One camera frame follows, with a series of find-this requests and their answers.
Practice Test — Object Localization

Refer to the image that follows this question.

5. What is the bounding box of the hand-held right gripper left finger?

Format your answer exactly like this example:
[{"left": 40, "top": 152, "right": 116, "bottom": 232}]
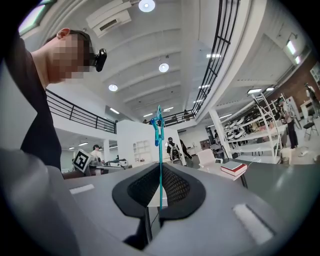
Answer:
[{"left": 61, "top": 161, "right": 161, "bottom": 256}]

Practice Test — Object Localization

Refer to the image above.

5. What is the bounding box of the person's head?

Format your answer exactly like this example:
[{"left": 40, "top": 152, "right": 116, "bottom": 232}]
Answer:
[{"left": 31, "top": 27, "right": 97, "bottom": 89}]

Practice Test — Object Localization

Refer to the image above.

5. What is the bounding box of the red and white book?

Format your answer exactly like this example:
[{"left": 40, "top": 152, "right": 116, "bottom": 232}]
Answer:
[{"left": 220, "top": 161, "right": 248, "bottom": 177}]

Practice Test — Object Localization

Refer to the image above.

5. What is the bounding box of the white partition cabinet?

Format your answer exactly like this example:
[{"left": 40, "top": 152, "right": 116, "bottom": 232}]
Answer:
[{"left": 116, "top": 119, "right": 181, "bottom": 168}]

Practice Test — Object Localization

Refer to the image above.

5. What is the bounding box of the person's dark shirt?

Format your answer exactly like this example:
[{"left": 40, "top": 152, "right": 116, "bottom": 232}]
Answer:
[{"left": 4, "top": 32, "right": 63, "bottom": 171}]

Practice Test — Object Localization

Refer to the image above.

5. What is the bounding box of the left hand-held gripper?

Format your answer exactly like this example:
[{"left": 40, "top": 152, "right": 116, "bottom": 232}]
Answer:
[{"left": 71, "top": 149, "right": 104, "bottom": 176}]

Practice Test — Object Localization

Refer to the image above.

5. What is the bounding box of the black curved mezzanine railing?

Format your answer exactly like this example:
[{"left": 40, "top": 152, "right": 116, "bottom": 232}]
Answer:
[{"left": 159, "top": 0, "right": 241, "bottom": 126}]

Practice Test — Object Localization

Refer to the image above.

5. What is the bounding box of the black balcony railing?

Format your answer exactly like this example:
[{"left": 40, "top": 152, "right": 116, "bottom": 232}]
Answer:
[{"left": 45, "top": 89, "right": 118, "bottom": 135}]

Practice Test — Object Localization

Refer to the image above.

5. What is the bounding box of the white metal shelf rack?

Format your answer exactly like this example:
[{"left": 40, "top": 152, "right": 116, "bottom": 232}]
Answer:
[{"left": 208, "top": 92, "right": 288, "bottom": 165}]

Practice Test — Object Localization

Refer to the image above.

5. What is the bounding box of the white ceiling air conditioner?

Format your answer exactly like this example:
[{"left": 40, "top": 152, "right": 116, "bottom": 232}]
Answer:
[{"left": 85, "top": 0, "right": 133, "bottom": 39}]

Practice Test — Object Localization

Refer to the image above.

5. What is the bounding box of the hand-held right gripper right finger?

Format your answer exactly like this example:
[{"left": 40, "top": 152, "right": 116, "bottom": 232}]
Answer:
[{"left": 143, "top": 162, "right": 292, "bottom": 256}]

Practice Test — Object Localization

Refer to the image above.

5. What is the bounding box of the white chair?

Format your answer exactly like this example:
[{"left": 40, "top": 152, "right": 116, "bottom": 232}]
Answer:
[{"left": 196, "top": 149, "right": 224, "bottom": 169}]

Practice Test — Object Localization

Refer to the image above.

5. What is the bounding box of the black head camera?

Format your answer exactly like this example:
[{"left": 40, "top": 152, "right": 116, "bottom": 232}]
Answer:
[{"left": 90, "top": 48, "right": 108, "bottom": 73}]

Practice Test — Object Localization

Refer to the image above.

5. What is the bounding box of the black folding chair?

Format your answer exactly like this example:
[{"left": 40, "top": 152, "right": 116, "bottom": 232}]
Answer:
[{"left": 303, "top": 109, "right": 320, "bottom": 141}]

